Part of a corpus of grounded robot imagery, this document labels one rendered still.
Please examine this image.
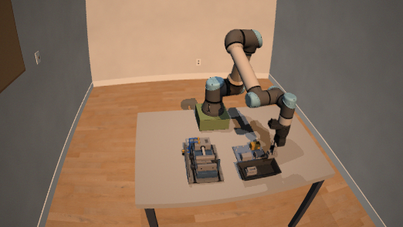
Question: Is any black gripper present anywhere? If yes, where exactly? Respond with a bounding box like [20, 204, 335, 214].
[268, 115, 293, 155]

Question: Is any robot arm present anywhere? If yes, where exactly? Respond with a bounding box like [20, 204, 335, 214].
[201, 29, 297, 120]

